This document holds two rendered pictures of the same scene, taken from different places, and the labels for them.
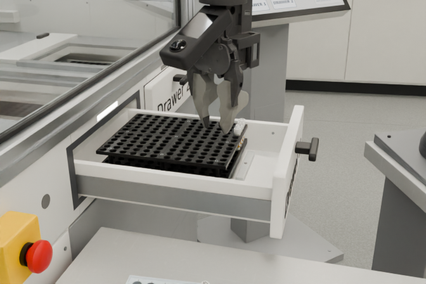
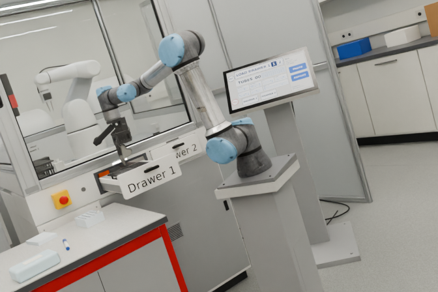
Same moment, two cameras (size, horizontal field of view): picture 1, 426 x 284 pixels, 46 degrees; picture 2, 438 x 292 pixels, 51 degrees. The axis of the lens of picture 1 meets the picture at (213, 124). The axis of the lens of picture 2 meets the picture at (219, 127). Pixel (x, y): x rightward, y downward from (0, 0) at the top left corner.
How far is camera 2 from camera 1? 184 cm
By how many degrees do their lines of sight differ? 44
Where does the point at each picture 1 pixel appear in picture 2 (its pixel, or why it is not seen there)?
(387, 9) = not seen: outside the picture
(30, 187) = (75, 184)
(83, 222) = (107, 199)
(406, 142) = not seen: hidden behind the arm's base
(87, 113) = (104, 161)
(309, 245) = (342, 249)
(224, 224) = not seen: hidden behind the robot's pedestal
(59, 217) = (91, 195)
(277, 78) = (292, 137)
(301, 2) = (281, 92)
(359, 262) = (370, 262)
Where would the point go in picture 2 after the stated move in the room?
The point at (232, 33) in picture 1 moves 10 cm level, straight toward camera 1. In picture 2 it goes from (118, 131) to (100, 138)
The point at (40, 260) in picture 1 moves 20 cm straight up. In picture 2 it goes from (61, 200) to (46, 159)
